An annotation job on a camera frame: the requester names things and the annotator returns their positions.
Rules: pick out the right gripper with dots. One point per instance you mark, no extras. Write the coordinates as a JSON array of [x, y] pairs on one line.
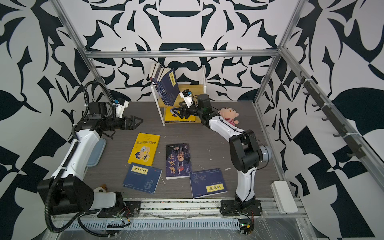
[[184, 111]]

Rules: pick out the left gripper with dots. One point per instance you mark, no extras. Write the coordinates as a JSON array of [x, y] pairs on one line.
[[132, 126]]

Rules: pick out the yellow cartoon book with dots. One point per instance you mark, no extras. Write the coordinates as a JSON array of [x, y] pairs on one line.
[[144, 149], [171, 117]]

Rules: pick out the navy book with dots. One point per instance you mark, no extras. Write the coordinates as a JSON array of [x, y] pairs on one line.
[[169, 81], [161, 90], [207, 183], [142, 178]]

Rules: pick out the purple book orange calligraphy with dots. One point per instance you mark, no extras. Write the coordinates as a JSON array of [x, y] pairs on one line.
[[156, 72]]

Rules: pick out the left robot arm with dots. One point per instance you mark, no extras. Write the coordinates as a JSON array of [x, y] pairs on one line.
[[66, 197]]

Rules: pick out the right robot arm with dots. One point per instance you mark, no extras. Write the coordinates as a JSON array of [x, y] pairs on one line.
[[246, 151]]

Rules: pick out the wooden white-framed bookshelf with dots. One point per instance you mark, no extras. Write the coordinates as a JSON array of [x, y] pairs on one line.
[[200, 88]]

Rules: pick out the pink plush doll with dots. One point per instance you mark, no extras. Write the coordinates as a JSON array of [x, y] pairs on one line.
[[230, 115]]

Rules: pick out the purple book lower centre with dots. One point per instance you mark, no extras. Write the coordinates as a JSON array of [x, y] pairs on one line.
[[178, 161]]

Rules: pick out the light blue case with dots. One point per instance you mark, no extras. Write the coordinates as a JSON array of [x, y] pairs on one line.
[[96, 153]]

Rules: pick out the brown white plush toy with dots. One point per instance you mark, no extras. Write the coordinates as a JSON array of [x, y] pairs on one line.
[[101, 189]]

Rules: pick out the white round speaker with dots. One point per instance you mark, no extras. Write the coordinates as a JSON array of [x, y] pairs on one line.
[[266, 154]]

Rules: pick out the white box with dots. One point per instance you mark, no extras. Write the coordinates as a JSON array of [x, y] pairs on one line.
[[284, 198]]

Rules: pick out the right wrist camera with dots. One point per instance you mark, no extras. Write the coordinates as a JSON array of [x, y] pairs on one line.
[[187, 97]]

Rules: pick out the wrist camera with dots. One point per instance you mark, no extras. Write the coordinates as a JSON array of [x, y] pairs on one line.
[[121, 105], [187, 97]]

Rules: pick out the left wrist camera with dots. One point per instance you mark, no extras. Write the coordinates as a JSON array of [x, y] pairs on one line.
[[121, 105]]

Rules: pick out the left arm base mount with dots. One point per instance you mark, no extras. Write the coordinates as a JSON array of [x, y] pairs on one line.
[[127, 209]]

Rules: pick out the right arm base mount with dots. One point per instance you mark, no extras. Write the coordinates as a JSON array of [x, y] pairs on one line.
[[234, 207]]

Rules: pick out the white slotted cable duct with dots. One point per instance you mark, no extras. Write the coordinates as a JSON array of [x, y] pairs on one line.
[[163, 224]]

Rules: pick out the grey hook rail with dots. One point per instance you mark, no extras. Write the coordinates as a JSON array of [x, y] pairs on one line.
[[332, 114]]

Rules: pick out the aluminium frame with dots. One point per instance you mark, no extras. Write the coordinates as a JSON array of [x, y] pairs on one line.
[[372, 161]]

